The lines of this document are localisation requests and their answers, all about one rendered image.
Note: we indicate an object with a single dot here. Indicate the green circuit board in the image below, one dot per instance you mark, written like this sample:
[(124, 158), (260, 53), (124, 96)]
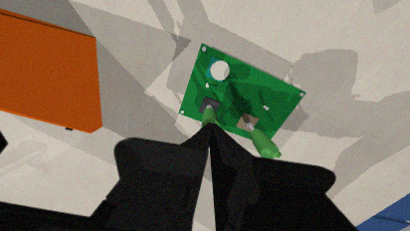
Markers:
[(239, 98)]

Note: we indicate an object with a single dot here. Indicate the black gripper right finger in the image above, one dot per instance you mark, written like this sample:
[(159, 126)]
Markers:
[(236, 172)]

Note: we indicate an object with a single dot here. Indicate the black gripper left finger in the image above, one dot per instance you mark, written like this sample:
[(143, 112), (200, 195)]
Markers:
[(183, 162)]

